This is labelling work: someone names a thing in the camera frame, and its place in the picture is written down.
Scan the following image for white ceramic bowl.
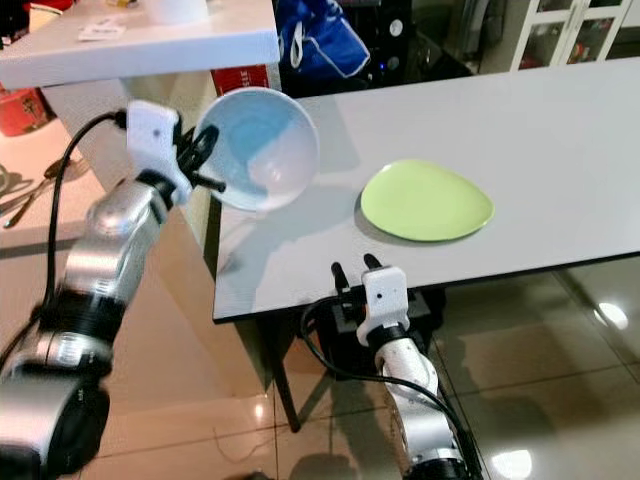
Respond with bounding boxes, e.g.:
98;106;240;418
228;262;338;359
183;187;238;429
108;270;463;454
193;87;318;213

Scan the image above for grey dining table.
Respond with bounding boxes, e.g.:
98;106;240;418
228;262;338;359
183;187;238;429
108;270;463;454
210;58;640;431

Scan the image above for red instant noodle cup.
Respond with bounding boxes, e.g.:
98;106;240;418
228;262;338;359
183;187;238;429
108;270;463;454
0;88;61;138

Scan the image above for lime green plate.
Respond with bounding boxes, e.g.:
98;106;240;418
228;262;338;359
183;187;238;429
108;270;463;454
360;159;495;243

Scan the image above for white kitchen counter cabinet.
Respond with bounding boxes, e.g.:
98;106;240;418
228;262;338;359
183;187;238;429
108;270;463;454
0;100;211;261

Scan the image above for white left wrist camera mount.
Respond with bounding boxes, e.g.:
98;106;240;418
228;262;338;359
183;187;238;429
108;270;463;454
127;100;183;206

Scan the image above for white cylinder container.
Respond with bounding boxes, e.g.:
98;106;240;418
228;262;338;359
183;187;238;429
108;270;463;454
143;0;211;26

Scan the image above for white raised bar ledge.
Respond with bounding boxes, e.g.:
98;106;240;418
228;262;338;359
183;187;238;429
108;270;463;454
0;0;279;91

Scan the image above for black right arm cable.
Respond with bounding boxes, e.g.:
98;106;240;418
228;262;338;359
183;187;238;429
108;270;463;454
300;295;481;480

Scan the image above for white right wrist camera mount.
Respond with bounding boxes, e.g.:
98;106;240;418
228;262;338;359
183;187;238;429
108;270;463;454
358;266;409;346

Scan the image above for bronze metal spoon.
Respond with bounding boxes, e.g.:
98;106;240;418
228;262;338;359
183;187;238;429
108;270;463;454
15;158;76;216

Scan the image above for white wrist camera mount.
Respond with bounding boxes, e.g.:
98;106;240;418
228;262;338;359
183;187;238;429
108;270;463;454
127;100;183;206
358;266;409;346

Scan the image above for black plastic crate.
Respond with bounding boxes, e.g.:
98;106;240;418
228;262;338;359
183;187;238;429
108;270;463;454
295;290;446;376

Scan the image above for blue fabric bag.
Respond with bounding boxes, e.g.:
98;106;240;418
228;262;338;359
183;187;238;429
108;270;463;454
275;0;371;81

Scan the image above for red box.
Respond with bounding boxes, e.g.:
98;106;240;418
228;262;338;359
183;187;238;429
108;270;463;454
236;65;273;97

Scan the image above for white glass door cabinet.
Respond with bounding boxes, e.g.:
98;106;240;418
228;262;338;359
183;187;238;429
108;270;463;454
480;0;640;73

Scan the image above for silver metal fork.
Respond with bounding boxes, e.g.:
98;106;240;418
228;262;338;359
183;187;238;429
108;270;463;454
0;165;86;213

